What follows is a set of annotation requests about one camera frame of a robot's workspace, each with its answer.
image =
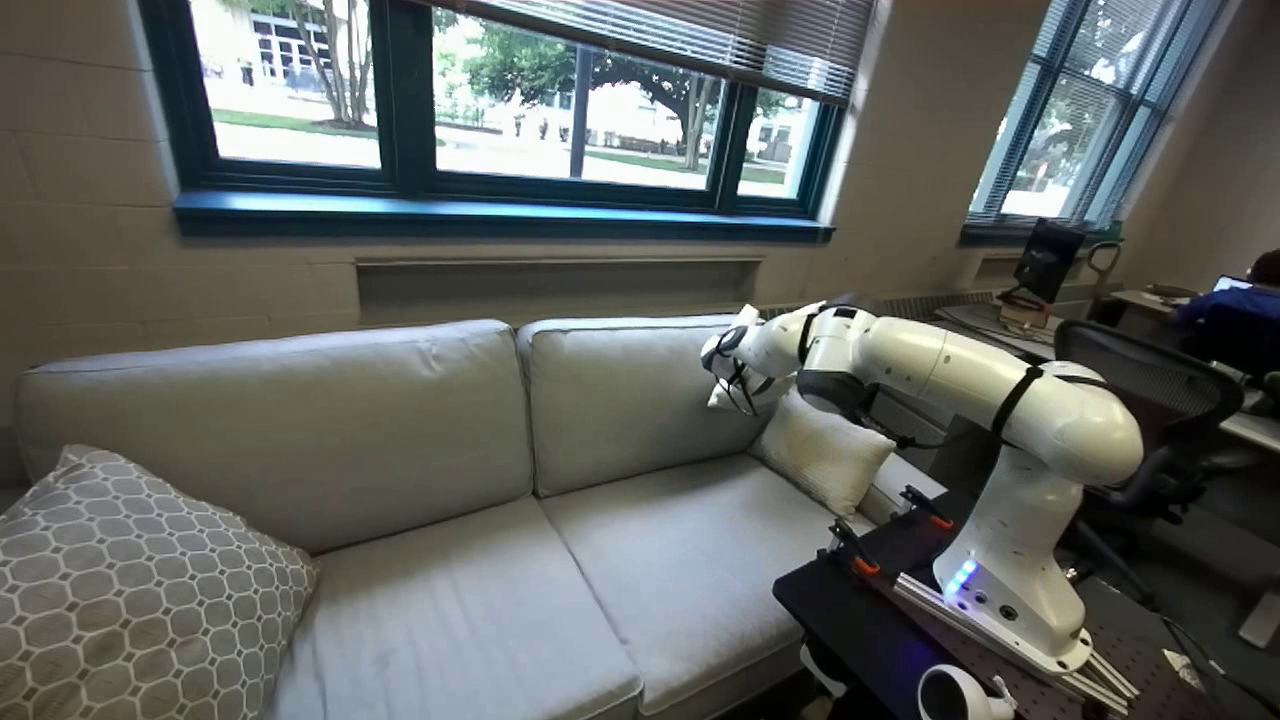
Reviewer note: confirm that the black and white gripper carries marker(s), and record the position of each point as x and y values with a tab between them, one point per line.
749	359

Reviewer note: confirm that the large white striped pillow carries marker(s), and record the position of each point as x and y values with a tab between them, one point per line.
821	452

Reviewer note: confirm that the small white striped pillow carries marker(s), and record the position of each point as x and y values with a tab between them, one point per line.
704	359

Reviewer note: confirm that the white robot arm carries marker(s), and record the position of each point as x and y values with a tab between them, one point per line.
1060	431

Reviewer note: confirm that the light grey couch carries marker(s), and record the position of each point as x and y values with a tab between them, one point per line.
505	523

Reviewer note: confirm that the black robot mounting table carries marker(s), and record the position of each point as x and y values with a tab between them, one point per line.
879	642

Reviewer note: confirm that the grey window blinds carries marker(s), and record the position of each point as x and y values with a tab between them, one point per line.
793	46

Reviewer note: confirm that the white VR controller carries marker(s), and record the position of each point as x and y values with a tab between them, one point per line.
955	692

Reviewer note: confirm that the black office chair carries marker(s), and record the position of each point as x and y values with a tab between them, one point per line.
1179	407

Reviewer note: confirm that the teal framed window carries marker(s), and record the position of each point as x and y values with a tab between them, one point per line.
1091	105
392	117

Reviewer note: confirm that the grey patterned pillow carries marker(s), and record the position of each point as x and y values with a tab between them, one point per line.
123	598

